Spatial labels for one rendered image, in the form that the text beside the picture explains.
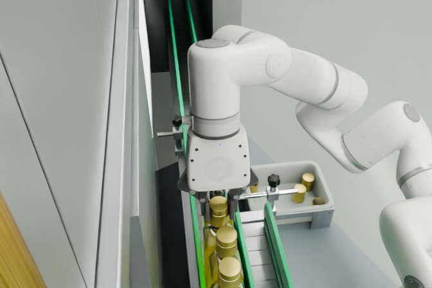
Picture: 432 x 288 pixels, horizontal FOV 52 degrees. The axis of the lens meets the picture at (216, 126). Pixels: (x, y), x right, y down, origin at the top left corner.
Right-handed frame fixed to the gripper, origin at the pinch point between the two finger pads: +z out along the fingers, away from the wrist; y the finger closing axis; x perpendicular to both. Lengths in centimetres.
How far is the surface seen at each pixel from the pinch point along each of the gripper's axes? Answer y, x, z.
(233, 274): 0.5, -12.8, 3.1
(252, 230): 9.8, 20.7, 23.3
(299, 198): 27, 38, 28
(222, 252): -0.3, -6.4, 4.4
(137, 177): -11.9, -10.5, -13.9
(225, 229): 0.4, -4.8, 0.9
